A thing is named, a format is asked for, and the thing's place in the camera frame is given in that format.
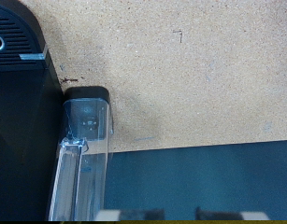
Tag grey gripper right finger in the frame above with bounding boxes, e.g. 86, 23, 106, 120
194, 206, 272, 222

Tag black Keurig coffee machine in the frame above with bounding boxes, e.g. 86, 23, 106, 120
0, 0, 65, 222

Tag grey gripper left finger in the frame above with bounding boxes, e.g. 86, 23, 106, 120
94, 208, 165, 222

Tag clear water reservoir black lid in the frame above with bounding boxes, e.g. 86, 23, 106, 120
47, 86, 115, 222

